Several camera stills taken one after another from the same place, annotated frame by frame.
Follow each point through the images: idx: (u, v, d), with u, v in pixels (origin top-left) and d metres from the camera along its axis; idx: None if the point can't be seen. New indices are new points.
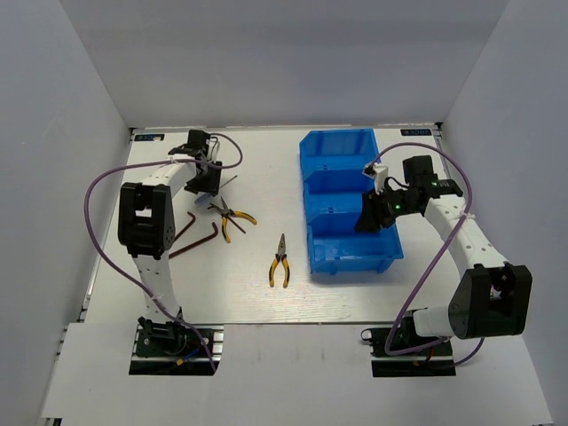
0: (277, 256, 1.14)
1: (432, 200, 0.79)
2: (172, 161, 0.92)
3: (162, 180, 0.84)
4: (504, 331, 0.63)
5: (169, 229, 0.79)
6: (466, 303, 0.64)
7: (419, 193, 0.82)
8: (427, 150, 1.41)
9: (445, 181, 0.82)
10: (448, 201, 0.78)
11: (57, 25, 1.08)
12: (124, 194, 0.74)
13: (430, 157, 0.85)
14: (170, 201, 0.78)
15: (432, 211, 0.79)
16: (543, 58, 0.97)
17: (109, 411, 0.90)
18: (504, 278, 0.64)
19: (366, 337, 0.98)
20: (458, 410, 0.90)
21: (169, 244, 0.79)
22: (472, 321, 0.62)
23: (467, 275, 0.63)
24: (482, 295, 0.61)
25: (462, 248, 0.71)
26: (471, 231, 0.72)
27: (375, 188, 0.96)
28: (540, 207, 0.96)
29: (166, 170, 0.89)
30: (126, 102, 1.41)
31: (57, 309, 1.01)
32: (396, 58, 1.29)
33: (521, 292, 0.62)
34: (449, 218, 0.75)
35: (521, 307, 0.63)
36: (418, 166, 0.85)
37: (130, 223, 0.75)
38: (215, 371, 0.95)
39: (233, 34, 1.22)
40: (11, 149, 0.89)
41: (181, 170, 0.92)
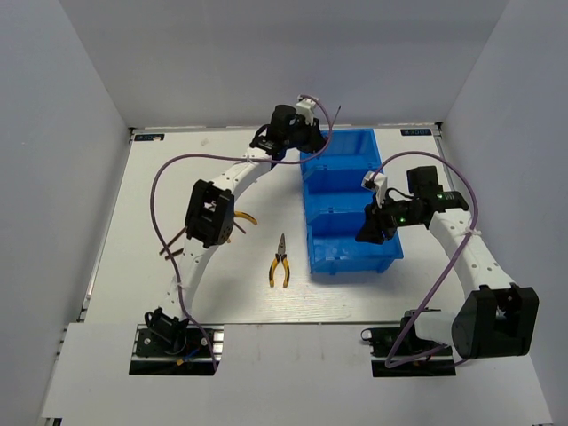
0: (277, 256, 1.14)
1: (437, 213, 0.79)
2: (248, 160, 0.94)
3: (232, 184, 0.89)
4: (508, 351, 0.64)
5: (227, 229, 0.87)
6: (469, 324, 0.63)
7: (424, 205, 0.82)
8: (431, 161, 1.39)
9: (451, 193, 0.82)
10: (453, 215, 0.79)
11: (56, 23, 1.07)
12: (197, 189, 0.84)
13: (435, 169, 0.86)
14: (232, 205, 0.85)
15: (437, 224, 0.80)
16: (543, 59, 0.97)
17: (111, 411, 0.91)
18: (509, 299, 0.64)
19: (366, 338, 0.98)
20: (457, 410, 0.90)
21: (223, 241, 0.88)
22: (477, 343, 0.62)
23: (471, 296, 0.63)
24: (488, 318, 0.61)
25: (468, 265, 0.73)
26: (477, 249, 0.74)
27: (377, 199, 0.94)
28: (540, 208, 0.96)
29: (239, 169, 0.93)
30: (125, 102, 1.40)
31: (57, 309, 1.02)
32: (396, 57, 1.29)
33: (526, 313, 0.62)
34: (453, 234, 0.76)
35: (526, 328, 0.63)
36: (423, 177, 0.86)
37: (197, 215, 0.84)
38: (215, 371, 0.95)
39: (233, 33, 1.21)
40: (11, 148, 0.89)
41: (253, 172, 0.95)
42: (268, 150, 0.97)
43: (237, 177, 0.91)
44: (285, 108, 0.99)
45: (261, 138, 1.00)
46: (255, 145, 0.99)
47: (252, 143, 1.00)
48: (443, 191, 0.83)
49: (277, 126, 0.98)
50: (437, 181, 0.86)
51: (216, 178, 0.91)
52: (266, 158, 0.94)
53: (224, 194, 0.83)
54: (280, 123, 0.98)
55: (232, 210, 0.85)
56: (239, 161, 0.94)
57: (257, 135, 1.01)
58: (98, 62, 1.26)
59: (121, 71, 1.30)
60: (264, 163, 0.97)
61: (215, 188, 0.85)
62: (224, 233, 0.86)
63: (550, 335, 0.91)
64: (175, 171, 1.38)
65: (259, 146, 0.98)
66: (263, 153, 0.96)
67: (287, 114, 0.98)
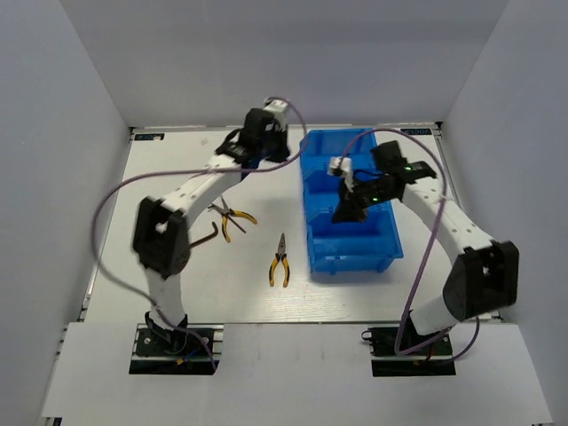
0: (277, 256, 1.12)
1: (408, 185, 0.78)
2: (209, 171, 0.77)
3: (187, 201, 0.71)
4: (498, 304, 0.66)
5: (182, 256, 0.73)
6: (461, 288, 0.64)
7: (394, 178, 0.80)
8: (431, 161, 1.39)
9: (417, 163, 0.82)
10: (424, 185, 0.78)
11: (56, 24, 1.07)
12: (143, 212, 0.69)
13: (398, 145, 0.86)
14: (185, 229, 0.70)
15: (412, 197, 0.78)
16: (543, 58, 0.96)
17: (111, 411, 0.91)
18: (492, 255, 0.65)
19: (365, 337, 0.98)
20: (456, 409, 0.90)
21: (177, 268, 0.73)
22: (470, 305, 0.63)
23: (458, 261, 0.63)
24: (477, 279, 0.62)
25: (448, 232, 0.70)
26: (453, 214, 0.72)
27: (347, 184, 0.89)
28: (540, 208, 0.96)
29: (198, 183, 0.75)
30: (125, 101, 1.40)
31: (57, 309, 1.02)
32: (396, 57, 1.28)
33: (509, 265, 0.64)
34: (429, 203, 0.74)
35: (510, 280, 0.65)
36: (387, 153, 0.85)
37: (144, 240, 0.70)
38: (215, 371, 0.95)
39: (233, 33, 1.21)
40: (11, 148, 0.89)
41: (216, 186, 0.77)
42: (238, 157, 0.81)
43: (194, 193, 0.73)
44: (263, 112, 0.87)
45: (230, 144, 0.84)
46: (222, 152, 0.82)
47: (218, 150, 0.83)
48: (408, 162, 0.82)
49: (251, 130, 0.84)
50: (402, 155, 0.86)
51: (167, 195, 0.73)
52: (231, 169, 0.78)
53: (175, 216, 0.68)
54: (256, 126, 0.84)
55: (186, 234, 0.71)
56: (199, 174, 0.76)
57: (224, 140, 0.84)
58: (98, 62, 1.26)
59: (121, 70, 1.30)
60: (231, 175, 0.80)
61: (165, 210, 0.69)
62: (177, 260, 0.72)
63: (549, 336, 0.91)
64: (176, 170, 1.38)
65: (226, 153, 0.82)
66: (228, 162, 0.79)
67: (264, 117, 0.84)
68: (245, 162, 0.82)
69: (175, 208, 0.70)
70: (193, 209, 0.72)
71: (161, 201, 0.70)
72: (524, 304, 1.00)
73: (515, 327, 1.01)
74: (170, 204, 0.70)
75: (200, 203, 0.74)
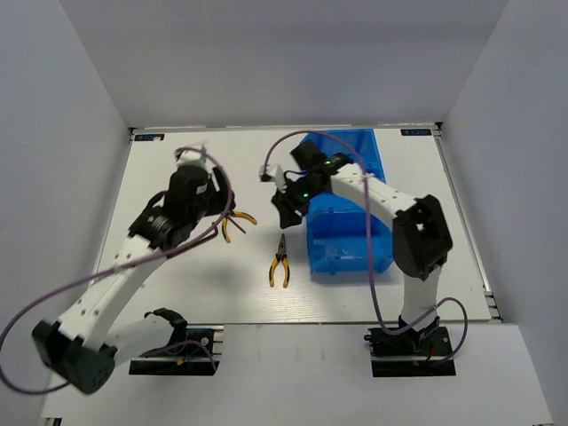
0: (277, 256, 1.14)
1: (332, 177, 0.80)
2: (115, 269, 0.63)
3: (87, 322, 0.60)
4: (444, 252, 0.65)
5: (105, 370, 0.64)
6: (405, 248, 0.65)
7: (319, 176, 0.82)
8: (431, 161, 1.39)
9: (336, 155, 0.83)
10: (346, 171, 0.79)
11: (56, 24, 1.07)
12: (37, 344, 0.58)
13: (311, 141, 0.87)
14: (91, 353, 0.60)
15: (340, 187, 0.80)
16: (542, 59, 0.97)
17: (112, 412, 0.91)
18: (420, 211, 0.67)
19: (366, 337, 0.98)
20: (456, 409, 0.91)
21: (102, 380, 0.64)
22: (419, 259, 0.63)
23: (394, 225, 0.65)
24: (412, 232, 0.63)
25: (378, 204, 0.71)
26: (377, 187, 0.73)
27: (280, 187, 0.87)
28: (539, 209, 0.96)
29: (103, 291, 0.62)
30: (125, 101, 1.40)
31: (57, 309, 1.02)
32: (396, 58, 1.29)
33: (437, 213, 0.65)
34: (355, 185, 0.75)
35: (444, 225, 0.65)
36: (306, 153, 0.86)
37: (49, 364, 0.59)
38: (215, 371, 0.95)
39: (233, 33, 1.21)
40: (11, 149, 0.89)
41: (129, 283, 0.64)
42: (158, 235, 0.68)
43: (98, 307, 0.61)
44: (192, 171, 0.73)
45: (148, 215, 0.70)
46: (138, 229, 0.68)
47: (133, 226, 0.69)
48: (328, 156, 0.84)
49: (176, 196, 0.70)
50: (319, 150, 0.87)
51: (65, 312, 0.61)
52: (144, 260, 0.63)
53: (71, 347, 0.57)
54: (182, 191, 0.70)
55: (96, 356, 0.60)
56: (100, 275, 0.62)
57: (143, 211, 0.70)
58: (98, 62, 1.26)
59: (120, 71, 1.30)
60: (147, 263, 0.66)
61: (59, 340, 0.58)
62: (98, 378, 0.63)
63: (548, 336, 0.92)
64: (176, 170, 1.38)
65: (141, 231, 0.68)
66: (142, 248, 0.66)
67: (192, 179, 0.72)
68: (166, 241, 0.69)
69: (73, 335, 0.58)
70: (100, 326, 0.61)
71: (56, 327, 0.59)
72: (524, 304, 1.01)
73: (515, 327, 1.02)
74: (67, 332, 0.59)
75: (108, 315, 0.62)
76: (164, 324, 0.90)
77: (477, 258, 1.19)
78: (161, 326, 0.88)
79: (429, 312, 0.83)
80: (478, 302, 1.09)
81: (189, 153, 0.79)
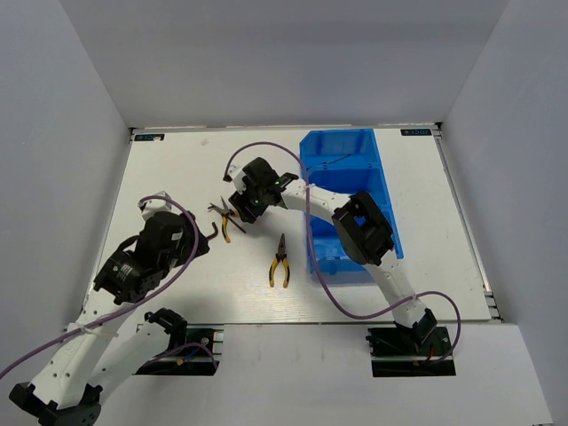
0: (277, 256, 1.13)
1: (282, 193, 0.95)
2: (82, 330, 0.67)
3: (59, 385, 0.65)
4: (384, 238, 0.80)
5: (89, 416, 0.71)
6: (349, 241, 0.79)
7: (272, 196, 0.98)
8: (431, 161, 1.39)
9: (283, 176, 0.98)
10: (293, 185, 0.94)
11: (55, 24, 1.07)
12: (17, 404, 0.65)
13: (262, 160, 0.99)
14: (69, 411, 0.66)
15: (290, 200, 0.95)
16: (541, 59, 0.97)
17: (112, 411, 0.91)
18: (357, 207, 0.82)
19: (366, 337, 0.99)
20: (456, 410, 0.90)
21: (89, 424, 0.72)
22: (364, 247, 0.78)
23: (336, 224, 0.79)
24: (351, 224, 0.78)
25: (320, 206, 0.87)
26: (319, 192, 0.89)
27: (238, 190, 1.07)
28: (539, 209, 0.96)
29: (71, 352, 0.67)
30: (125, 101, 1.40)
31: (57, 310, 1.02)
32: (396, 58, 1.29)
33: (371, 206, 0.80)
34: (300, 195, 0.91)
35: (378, 215, 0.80)
36: (258, 170, 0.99)
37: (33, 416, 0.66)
38: (215, 370, 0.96)
39: (233, 34, 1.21)
40: (11, 149, 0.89)
41: (96, 343, 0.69)
42: (123, 286, 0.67)
43: (68, 370, 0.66)
44: (166, 217, 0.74)
45: (116, 260, 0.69)
46: (103, 280, 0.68)
47: (98, 278, 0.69)
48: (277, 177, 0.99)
49: (149, 241, 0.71)
50: (269, 168, 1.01)
51: (39, 374, 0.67)
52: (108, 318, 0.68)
53: (46, 412, 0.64)
54: (156, 236, 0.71)
55: (73, 413, 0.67)
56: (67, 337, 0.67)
57: (109, 257, 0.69)
58: (98, 62, 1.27)
59: (120, 70, 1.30)
60: (113, 320, 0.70)
61: (35, 404, 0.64)
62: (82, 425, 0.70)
63: (548, 336, 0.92)
64: (176, 169, 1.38)
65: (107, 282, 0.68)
66: (108, 305, 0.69)
67: (167, 225, 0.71)
68: (134, 292, 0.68)
69: (46, 398, 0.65)
70: (73, 386, 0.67)
71: (31, 391, 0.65)
72: (524, 304, 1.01)
73: (515, 327, 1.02)
74: (41, 396, 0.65)
75: (80, 374, 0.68)
76: (161, 335, 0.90)
77: (477, 258, 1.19)
78: (154, 338, 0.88)
79: (408, 300, 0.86)
80: (478, 302, 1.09)
81: (153, 201, 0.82)
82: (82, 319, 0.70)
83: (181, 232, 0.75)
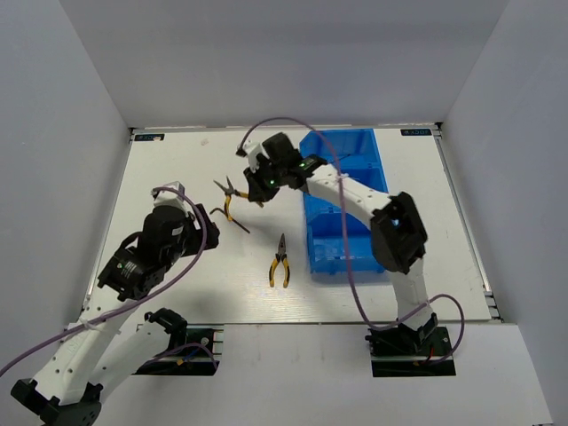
0: (277, 256, 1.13)
1: (308, 179, 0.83)
2: (85, 327, 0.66)
3: (62, 381, 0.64)
4: (419, 244, 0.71)
5: (89, 414, 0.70)
6: (382, 243, 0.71)
7: (295, 179, 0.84)
8: (431, 161, 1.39)
9: (310, 158, 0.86)
10: (321, 172, 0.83)
11: (56, 24, 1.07)
12: (17, 399, 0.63)
13: (287, 138, 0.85)
14: (70, 408, 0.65)
15: (316, 188, 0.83)
16: (541, 59, 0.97)
17: (111, 412, 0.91)
18: (395, 209, 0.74)
19: (366, 337, 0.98)
20: (456, 410, 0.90)
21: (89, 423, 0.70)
22: (398, 252, 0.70)
23: (372, 226, 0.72)
24: (388, 227, 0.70)
25: (355, 203, 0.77)
26: (353, 186, 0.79)
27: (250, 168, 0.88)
28: (539, 209, 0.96)
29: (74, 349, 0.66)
30: (124, 101, 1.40)
31: (57, 309, 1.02)
32: (395, 58, 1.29)
33: (411, 209, 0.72)
34: (331, 186, 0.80)
35: (417, 220, 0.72)
36: (281, 148, 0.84)
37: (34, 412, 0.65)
38: (215, 371, 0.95)
39: (233, 34, 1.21)
40: (11, 148, 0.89)
41: (98, 339, 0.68)
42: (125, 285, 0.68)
43: (71, 366, 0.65)
44: (165, 214, 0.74)
45: (121, 258, 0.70)
46: (106, 279, 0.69)
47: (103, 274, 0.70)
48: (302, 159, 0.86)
49: (150, 239, 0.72)
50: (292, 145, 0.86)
51: (41, 370, 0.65)
52: (114, 314, 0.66)
53: (48, 408, 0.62)
54: (156, 233, 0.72)
55: (74, 409, 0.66)
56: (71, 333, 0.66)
57: (113, 256, 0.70)
58: (98, 61, 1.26)
59: (120, 70, 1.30)
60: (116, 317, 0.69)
61: (35, 399, 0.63)
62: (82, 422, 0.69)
63: (548, 336, 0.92)
64: (175, 169, 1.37)
65: (111, 280, 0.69)
66: (112, 301, 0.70)
67: (165, 223, 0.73)
68: (138, 289, 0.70)
69: (48, 394, 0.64)
70: (76, 382, 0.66)
71: (33, 387, 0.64)
72: (524, 304, 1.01)
73: (515, 327, 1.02)
74: (43, 391, 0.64)
75: (82, 370, 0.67)
76: (161, 335, 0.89)
77: (477, 258, 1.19)
78: (155, 336, 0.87)
79: (422, 307, 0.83)
80: (478, 302, 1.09)
81: (167, 192, 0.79)
82: (85, 316, 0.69)
83: (182, 227, 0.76)
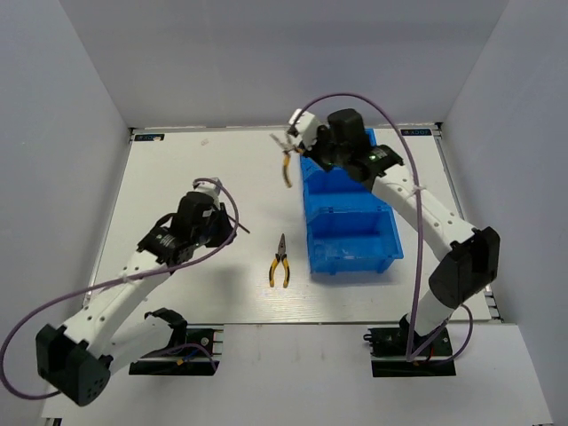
0: (277, 256, 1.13)
1: (378, 177, 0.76)
2: (123, 280, 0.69)
3: (92, 327, 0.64)
4: (481, 284, 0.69)
5: (99, 381, 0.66)
6: (448, 281, 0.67)
7: (360, 170, 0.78)
8: (431, 161, 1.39)
9: (382, 151, 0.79)
10: (396, 174, 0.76)
11: (55, 24, 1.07)
12: (41, 344, 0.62)
13: (360, 121, 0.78)
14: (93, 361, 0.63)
15: (383, 189, 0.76)
16: (541, 59, 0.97)
17: (111, 412, 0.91)
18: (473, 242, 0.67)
19: (366, 336, 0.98)
20: (456, 410, 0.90)
21: (97, 392, 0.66)
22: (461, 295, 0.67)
23: (448, 258, 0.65)
24: (467, 271, 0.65)
25: (431, 227, 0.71)
26: (432, 206, 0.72)
27: (306, 145, 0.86)
28: (539, 209, 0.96)
29: (108, 299, 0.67)
30: (124, 101, 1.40)
31: (57, 309, 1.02)
32: (395, 57, 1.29)
33: (493, 250, 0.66)
34: (406, 197, 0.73)
35: (493, 262, 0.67)
36: (351, 130, 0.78)
37: (50, 368, 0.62)
38: (215, 371, 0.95)
39: (232, 34, 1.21)
40: (11, 148, 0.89)
41: (133, 295, 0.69)
42: (162, 252, 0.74)
43: (103, 314, 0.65)
44: (199, 196, 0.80)
45: (158, 232, 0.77)
46: (145, 246, 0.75)
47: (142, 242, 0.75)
48: (373, 150, 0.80)
49: (183, 217, 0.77)
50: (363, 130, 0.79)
51: (71, 318, 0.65)
52: (150, 272, 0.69)
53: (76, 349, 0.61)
54: (189, 212, 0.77)
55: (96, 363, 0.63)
56: (109, 283, 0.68)
57: (151, 230, 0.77)
58: (98, 61, 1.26)
59: (120, 70, 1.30)
60: (152, 276, 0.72)
61: (66, 342, 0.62)
62: (92, 388, 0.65)
63: (548, 336, 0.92)
64: (175, 170, 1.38)
65: (150, 248, 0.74)
66: (151, 263, 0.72)
67: (200, 202, 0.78)
68: (172, 259, 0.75)
69: (78, 338, 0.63)
70: (104, 333, 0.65)
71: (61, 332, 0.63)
72: (524, 304, 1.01)
73: (515, 327, 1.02)
74: (72, 335, 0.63)
75: (111, 324, 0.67)
76: (166, 327, 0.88)
77: None
78: (159, 327, 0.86)
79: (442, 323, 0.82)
80: (478, 302, 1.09)
81: (206, 184, 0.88)
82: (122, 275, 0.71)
83: (210, 211, 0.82)
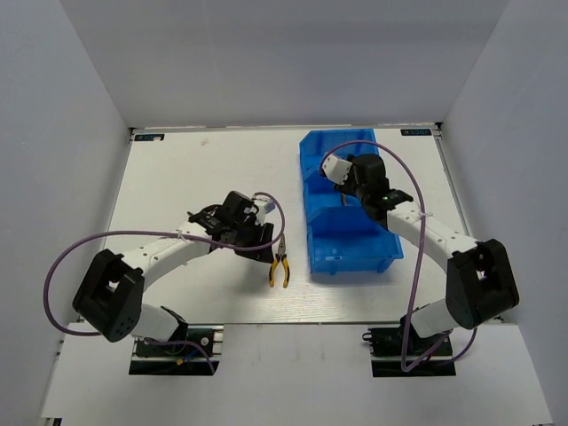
0: (277, 256, 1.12)
1: (389, 212, 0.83)
2: (177, 235, 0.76)
3: (146, 260, 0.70)
4: (503, 304, 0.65)
5: (129, 322, 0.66)
6: (460, 292, 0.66)
7: (374, 210, 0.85)
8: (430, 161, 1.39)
9: (396, 192, 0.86)
10: (404, 208, 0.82)
11: (55, 23, 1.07)
12: (98, 264, 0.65)
13: (382, 167, 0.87)
14: (137, 295, 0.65)
15: (395, 221, 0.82)
16: (542, 58, 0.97)
17: (112, 412, 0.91)
18: (481, 256, 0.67)
19: (366, 336, 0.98)
20: (456, 410, 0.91)
21: (120, 335, 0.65)
22: (475, 307, 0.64)
23: (451, 266, 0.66)
24: (472, 278, 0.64)
25: (435, 242, 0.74)
26: (436, 225, 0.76)
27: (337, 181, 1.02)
28: (540, 209, 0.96)
29: (162, 246, 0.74)
30: (124, 101, 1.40)
31: (57, 308, 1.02)
32: (395, 57, 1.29)
33: (502, 264, 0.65)
34: (412, 222, 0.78)
35: (508, 278, 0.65)
36: (371, 174, 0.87)
37: (90, 295, 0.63)
38: (214, 372, 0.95)
39: (232, 34, 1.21)
40: (11, 148, 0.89)
41: (182, 250, 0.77)
42: (209, 227, 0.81)
43: (156, 255, 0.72)
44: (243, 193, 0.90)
45: (206, 214, 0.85)
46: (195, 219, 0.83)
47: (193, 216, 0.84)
48: (388, 192, 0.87)
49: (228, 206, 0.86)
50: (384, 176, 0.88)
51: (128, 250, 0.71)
52: (201, 238, 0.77)
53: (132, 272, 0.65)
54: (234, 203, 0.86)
55: (138, 297, 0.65)
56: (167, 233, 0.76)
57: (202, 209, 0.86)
58: (98, 61, 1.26)
59: (120, 70, 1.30)
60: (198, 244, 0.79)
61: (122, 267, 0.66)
62: (122, 327, 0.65)
63: (548, 335, 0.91)
64: (175, 170, 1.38)
65: (200, 220, 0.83)
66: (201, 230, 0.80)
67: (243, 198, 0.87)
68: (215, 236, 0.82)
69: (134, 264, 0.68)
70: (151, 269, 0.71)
71: (118, 257, 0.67)
72: (524, 304, 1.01)
73: (515, 327, 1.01)
74: (130, 262, 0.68)
75: (158, 267, 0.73)
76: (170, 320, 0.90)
77: None
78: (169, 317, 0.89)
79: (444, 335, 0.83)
80: None
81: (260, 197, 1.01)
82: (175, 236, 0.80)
83: (250, 209, 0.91)
